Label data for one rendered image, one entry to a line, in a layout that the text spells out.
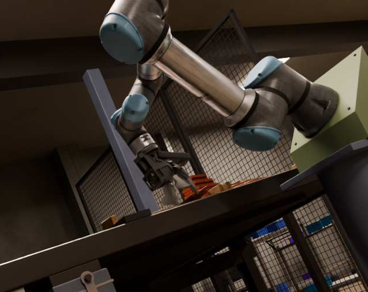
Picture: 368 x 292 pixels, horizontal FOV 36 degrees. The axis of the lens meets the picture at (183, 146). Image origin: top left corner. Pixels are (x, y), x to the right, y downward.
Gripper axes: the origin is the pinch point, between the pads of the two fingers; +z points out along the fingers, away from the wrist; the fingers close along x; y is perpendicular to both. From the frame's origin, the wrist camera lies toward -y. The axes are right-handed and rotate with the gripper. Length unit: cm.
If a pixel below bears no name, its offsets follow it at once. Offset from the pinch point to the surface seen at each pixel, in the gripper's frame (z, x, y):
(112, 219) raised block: -4.5, 8.1, 32.2
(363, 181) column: 26, 44, -14
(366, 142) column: 19, 52, -13
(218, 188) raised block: 2.6, 7.3, -5.9
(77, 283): 6, 17, 54
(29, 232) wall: -144, -482, -187
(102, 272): 7, 17, 48
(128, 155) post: -74, -161, -120
